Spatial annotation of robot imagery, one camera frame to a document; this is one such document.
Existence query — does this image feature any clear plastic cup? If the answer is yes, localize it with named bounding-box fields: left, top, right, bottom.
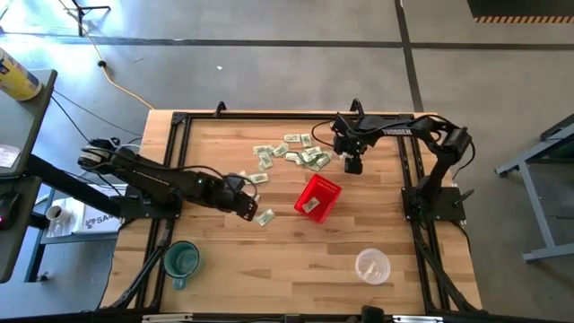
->
left=354, top=248, right=392, bottom=286

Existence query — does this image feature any blue metal shelf frame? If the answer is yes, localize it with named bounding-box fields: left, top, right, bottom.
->
left=23, top=187, right=120, bottom=284

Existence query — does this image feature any black computer mouse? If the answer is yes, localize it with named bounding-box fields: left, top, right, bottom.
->
left=0, top=191, right=22, bottom=231

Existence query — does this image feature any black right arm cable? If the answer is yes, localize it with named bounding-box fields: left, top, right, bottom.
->
left=310, top=118, right=338, bottom=150

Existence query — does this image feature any thin black floor cable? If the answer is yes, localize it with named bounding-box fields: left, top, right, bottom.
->
left=49, top=89, right=144, bottom=144

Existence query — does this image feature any white printed cardboard box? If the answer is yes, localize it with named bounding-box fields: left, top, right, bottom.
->
left=46, top=182, right=132, bottom=239

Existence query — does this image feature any dark grey side desk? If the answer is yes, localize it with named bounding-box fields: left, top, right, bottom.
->
left=0, top=68, right=59, bottom=284

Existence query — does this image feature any yellow floor cable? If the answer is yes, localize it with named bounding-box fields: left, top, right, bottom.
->
left=57, top=0, right=156, bottom=111

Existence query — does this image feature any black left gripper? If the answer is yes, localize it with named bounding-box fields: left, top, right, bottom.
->
left=209, top=175, right=260, bottom=223

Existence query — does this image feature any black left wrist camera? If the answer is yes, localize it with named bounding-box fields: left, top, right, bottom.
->
left=224, top=173, right=246, bottom=192

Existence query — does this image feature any yellow wipes canister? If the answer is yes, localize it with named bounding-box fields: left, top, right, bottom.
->
left=0, top=47, right=43, bottom=102

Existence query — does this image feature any red plastic basket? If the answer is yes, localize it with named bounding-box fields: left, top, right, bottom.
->
left=293, top=173, right=343, bottom=224

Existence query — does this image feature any blue-grey metal table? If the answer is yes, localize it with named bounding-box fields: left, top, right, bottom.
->
left=494, top=111, right=574, bottom=264

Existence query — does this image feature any silver aluminium bar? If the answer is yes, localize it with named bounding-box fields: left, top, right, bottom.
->
left=142, top=313, right=195, bottom=323
left=391, top=314, right=446, bottom=323

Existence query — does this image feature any white paper sheet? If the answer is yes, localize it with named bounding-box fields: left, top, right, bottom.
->
left=0, top=144, right=22, bottom=170

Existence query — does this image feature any grey white cable bundle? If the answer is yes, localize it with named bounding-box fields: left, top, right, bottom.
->
left=118, top=135, right=145, bottom=152

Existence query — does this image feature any black aluminium table frame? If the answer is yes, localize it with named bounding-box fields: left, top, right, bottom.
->
left=106, top=100, right=483, bottom=323

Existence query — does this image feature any black mat with hazard stripes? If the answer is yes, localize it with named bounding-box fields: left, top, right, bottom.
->
left=465, top=0, right=574, bottom=24

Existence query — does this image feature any black diagonal beam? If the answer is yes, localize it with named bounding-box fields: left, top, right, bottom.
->
left=25, top=153, right=132, bottom=220

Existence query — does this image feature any small black object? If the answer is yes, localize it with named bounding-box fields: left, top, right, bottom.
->
left=360, top=304, right=386, bottom=323

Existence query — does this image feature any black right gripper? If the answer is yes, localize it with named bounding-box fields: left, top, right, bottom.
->
left=332, top=115, right=376, bottom=175

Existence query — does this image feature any green ceramic mug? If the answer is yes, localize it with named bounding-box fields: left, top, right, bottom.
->
left=161, top=240, right=201, bottom=292

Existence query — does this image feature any black tripod stand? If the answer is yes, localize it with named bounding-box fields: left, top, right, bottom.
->
left=69, top=0, right=112, bottom=39

